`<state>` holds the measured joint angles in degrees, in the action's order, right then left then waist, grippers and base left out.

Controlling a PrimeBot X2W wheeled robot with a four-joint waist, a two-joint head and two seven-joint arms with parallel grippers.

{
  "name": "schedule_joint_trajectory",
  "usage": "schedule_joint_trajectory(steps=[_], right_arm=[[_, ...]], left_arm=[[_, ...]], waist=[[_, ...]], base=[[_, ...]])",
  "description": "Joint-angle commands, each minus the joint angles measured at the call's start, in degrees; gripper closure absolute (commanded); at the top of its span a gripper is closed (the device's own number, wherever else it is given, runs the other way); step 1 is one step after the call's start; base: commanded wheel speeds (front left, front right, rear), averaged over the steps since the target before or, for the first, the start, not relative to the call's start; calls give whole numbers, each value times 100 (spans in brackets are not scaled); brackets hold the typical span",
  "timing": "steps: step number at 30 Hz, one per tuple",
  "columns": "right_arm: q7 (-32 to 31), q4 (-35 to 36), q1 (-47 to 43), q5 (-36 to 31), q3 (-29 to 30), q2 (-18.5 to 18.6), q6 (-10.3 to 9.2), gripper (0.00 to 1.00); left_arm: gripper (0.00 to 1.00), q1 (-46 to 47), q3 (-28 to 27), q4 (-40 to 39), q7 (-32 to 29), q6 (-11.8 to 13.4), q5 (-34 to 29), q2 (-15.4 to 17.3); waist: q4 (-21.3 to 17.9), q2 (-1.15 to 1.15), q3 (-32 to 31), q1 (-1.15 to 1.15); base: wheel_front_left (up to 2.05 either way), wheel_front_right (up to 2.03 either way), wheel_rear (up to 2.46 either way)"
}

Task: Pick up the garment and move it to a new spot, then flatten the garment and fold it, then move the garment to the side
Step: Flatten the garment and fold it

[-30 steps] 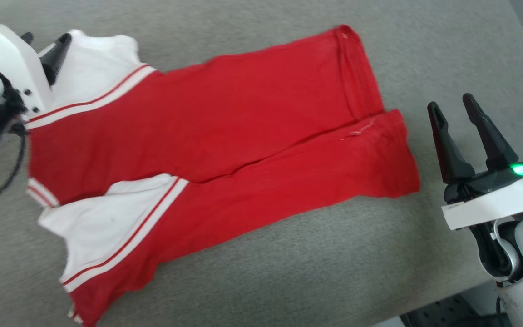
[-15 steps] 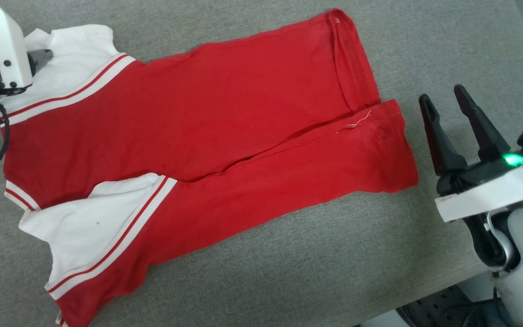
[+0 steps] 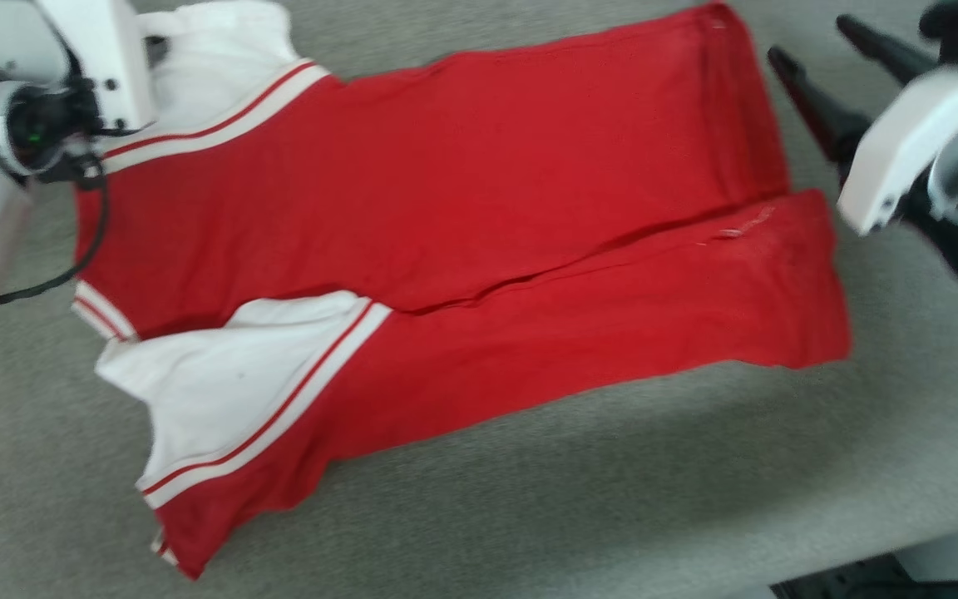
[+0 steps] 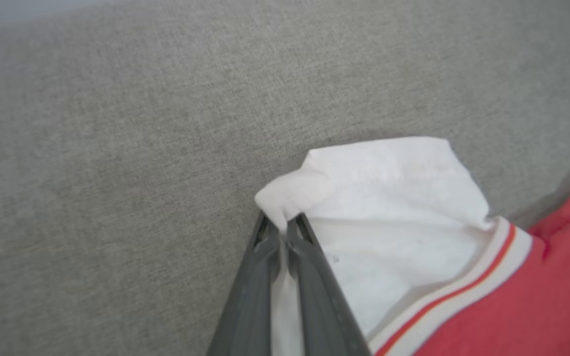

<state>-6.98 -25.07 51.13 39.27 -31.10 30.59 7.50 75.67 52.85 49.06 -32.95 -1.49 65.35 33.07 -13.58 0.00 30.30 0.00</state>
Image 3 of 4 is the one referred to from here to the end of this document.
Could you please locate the red basketball jersey number 23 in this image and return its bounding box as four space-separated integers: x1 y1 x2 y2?
72 0 854 582

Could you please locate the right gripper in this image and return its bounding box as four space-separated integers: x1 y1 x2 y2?
768 14 958 237

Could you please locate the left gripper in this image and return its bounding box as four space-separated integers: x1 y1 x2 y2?
34 0 156 133

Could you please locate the grey fabric sofa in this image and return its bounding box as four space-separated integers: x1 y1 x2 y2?
0 0 958 599

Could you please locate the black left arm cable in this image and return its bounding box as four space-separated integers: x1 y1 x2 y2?
0 154 111 306

